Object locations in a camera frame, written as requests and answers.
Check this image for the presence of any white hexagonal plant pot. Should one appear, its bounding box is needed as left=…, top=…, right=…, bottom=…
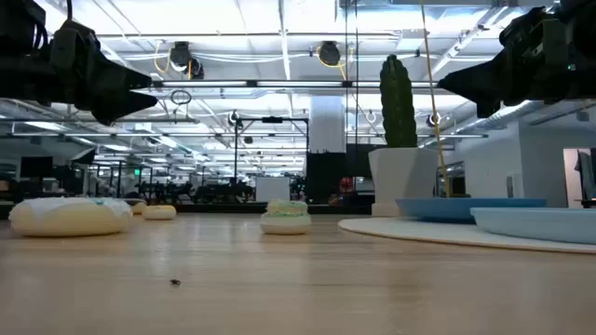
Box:
left=368, top=147, right=440, bottom=218

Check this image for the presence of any black aluminium table frame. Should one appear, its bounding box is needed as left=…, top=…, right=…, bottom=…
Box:
left=0, top=200, right=373, bottom=221

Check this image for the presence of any black rig frame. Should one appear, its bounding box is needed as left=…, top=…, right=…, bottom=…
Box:
left=232, top=115, right=310, bottom=206

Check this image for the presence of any white round placemat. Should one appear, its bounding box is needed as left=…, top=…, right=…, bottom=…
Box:
left=337, top=217, right=596, bottom=255

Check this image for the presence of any whiteboard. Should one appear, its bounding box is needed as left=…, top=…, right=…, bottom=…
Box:
left=254, top=176, right=291, bottom=203

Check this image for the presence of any tall green cactus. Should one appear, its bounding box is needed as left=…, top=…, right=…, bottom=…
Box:
left=379, top=54, right=419, bottom=149

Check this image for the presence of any long yellow cable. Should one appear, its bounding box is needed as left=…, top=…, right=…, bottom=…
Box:
left=420, top=0, right=452, bottom=198

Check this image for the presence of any small green iced donut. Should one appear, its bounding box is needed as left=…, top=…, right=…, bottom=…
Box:
left=259, top=211, right=312, bottom=235

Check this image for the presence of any large white iced donut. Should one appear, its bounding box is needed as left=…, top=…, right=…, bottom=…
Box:
left=7, top=196, right=134, bottom=238

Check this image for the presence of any black monitor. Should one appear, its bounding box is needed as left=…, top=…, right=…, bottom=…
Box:
left=19, top=155, right=54, bottom=179

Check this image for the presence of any dark blue plate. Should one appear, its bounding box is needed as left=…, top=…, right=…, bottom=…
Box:
left=395, top=197, right=548, bottom=223

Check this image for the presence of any small cream donut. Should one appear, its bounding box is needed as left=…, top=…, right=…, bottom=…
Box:
left=142, top=205, right=178, bottom=221

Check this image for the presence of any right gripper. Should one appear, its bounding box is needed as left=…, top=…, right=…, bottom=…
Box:
left=437, top=8, right=596, bottom=119

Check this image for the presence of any ceiling cable reel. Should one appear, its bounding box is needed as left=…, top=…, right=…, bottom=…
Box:
left=318, top=40, right=342, bottom=67
left=169, top=40, right=206, bottom=80

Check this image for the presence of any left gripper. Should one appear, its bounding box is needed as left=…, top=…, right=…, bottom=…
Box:
left=0, top=19, right=159, bottom=126

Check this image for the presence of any light blue plate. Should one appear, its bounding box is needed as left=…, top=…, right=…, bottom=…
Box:
left=469, top=207, right=596, bottom=246

